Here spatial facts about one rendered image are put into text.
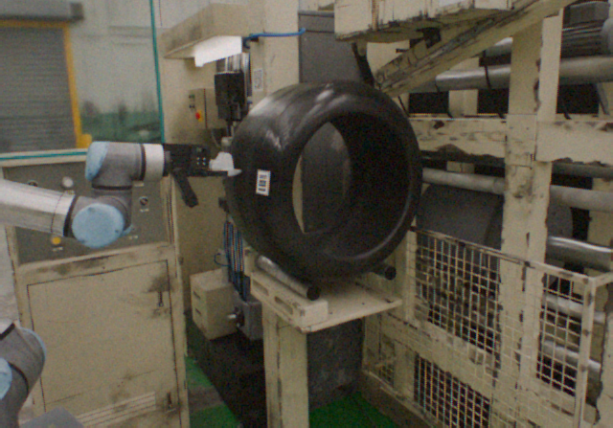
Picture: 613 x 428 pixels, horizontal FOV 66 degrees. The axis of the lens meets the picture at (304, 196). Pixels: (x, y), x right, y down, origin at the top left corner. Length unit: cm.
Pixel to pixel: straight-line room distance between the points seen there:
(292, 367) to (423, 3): 133
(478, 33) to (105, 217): 105
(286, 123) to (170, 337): 113
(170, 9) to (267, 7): 904
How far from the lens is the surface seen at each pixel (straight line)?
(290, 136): 121
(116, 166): 115
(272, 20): 163
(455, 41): 148
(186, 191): 122
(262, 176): 120
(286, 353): 185
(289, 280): 142
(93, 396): 208
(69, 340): 196
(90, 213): 103
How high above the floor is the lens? 142
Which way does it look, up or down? 11 degrees down
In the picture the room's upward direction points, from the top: 2 degrees counter-clockwise
